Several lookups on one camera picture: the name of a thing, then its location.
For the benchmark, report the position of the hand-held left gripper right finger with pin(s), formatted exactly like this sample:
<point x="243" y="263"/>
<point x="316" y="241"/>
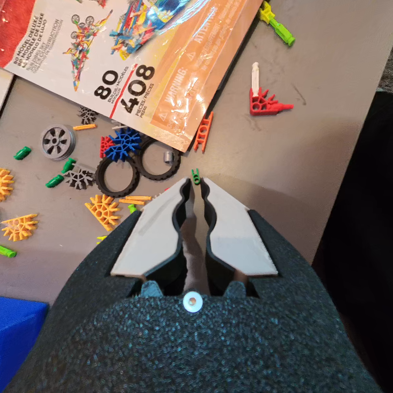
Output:
<point x="236" y="242"/>

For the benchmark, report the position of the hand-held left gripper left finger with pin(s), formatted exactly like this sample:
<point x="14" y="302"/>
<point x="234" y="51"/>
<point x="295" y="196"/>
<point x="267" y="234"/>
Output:
<point x="147" y="242"/>

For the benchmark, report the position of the blue container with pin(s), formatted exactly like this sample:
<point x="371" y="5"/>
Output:
<point x="18" y="337"/>

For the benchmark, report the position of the short orange rod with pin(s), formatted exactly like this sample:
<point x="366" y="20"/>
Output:
<point x="84" y="126"/>
<point x="135" y="199"/>

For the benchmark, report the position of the yellow clip connector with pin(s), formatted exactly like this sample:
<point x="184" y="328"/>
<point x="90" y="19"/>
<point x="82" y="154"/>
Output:
<point x="101" y="239"/>

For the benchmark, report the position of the white fan connector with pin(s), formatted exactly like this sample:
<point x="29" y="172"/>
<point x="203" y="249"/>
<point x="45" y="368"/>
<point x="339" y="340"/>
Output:
<point x="119" y="125"/>
<point x="158" y="194"/>

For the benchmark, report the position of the yellow fan connector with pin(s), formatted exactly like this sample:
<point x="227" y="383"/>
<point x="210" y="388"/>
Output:
<point x="103" y="211"/>
<point x="20" y="227"/>
<point x="5" y="184"/>

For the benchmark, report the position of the black rubber tire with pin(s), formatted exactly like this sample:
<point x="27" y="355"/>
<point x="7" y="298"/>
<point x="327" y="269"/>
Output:
<point x="144" y="173"/>
<point x="101" y="184"/>

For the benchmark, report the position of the small grey spacer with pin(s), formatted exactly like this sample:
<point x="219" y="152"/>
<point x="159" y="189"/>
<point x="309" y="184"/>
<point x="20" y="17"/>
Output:
<point x="168" y="157"/>

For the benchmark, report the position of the dark grey snowflake connector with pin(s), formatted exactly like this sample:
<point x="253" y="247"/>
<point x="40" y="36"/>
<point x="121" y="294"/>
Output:
<point x="78" y="178"/>
<point x="87" y="114"/>

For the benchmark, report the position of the blue snowflake connector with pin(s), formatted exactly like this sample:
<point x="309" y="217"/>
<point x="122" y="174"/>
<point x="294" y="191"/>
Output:
<point x="124" y="144"/>

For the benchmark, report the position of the red fan connector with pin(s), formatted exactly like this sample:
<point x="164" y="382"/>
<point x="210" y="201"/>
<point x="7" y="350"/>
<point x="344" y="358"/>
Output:
<point x="105" y="146"/>
<point x="264" y="103"/>

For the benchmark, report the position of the green short rod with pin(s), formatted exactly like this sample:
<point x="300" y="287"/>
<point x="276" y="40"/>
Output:
<point x="68" y="165"/>
<point x="54" y="181"/>
<point x="22" y="152"/>

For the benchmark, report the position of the orange ladder connector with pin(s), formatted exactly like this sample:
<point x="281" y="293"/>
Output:
<point x="203" y="132"/>

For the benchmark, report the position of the person's black jacket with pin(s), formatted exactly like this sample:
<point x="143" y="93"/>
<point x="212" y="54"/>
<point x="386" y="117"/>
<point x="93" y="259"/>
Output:
<point x="362" y="215"/>

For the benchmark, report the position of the grey wheel hub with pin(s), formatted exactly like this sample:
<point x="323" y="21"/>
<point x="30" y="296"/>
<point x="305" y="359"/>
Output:
<point x="58" y="142"/>

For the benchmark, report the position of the lime green rod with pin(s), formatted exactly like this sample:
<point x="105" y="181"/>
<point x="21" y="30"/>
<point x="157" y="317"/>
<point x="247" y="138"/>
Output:
<point x="7" y="251"/>
<point x="278" y="27"/>

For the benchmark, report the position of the white short rod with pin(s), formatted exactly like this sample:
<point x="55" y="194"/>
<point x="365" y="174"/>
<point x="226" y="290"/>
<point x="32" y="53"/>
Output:
<point x="254" y="76"/>

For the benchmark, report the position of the printed toy packaging bag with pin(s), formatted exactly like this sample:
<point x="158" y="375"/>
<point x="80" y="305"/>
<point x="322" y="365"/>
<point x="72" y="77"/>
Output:
<point x="92" y="30"/>

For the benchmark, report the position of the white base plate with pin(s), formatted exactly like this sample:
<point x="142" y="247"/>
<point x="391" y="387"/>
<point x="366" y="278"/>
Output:
<point x="4" y="89"/>

